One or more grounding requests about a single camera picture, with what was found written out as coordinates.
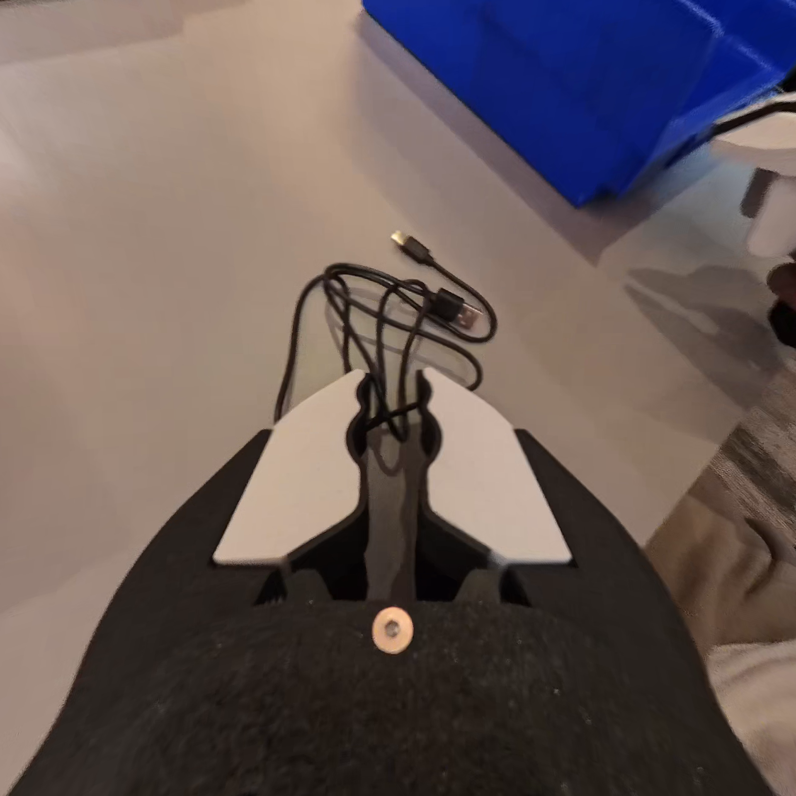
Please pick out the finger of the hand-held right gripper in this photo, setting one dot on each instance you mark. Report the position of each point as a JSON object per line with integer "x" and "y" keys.
{"x": 759, "y": 139}
{"x": 774, "y": 212}

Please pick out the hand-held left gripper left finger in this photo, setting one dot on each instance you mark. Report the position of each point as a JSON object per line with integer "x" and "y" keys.
{"x": 289, "y": 498}

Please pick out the person's white shirt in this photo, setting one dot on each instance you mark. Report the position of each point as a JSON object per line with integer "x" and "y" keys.
{"x": 759, "y": 721}

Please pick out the blue plastic bin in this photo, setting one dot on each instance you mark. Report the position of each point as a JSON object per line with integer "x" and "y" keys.
{"x": 585, "y": 87}

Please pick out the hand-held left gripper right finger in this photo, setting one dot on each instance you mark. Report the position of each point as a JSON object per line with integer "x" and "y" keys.
{"x": 494, "y": 498}

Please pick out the grey desk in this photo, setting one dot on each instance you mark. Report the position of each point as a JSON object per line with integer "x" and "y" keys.
{"x": 149, "y": 249}

